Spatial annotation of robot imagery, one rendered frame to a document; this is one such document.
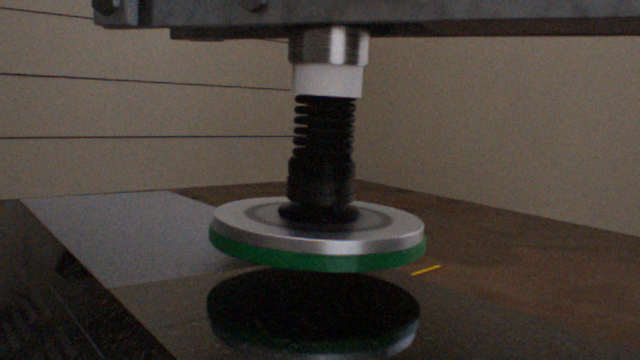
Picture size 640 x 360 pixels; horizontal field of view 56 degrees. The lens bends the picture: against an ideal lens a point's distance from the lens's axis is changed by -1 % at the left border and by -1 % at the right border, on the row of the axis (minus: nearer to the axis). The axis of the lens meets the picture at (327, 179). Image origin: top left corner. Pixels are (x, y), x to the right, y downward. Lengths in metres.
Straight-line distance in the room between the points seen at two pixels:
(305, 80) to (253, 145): 5.85
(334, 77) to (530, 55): 5.35
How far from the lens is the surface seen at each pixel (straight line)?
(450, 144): 6.33
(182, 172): 6.02
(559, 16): 0.50
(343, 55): 0.57
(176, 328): 0.48
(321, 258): 0.52
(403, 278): 0.63
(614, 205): 5.53
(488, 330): 0.52
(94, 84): 5.60
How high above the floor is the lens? 0.98
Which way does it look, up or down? 8 degrees down
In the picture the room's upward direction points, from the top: 3 degrees clockwise
